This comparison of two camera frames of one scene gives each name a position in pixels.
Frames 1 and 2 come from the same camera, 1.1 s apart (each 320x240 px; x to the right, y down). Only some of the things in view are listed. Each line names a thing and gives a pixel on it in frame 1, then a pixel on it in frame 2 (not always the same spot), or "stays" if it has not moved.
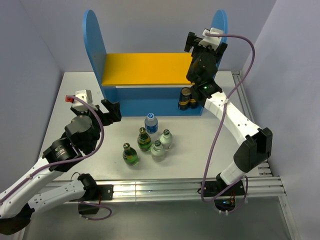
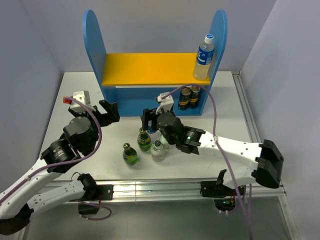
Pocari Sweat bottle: [151, 124] stays
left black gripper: [114, 114] stays
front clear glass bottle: [157, 151] stays
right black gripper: [193, 40] to [149, 114]
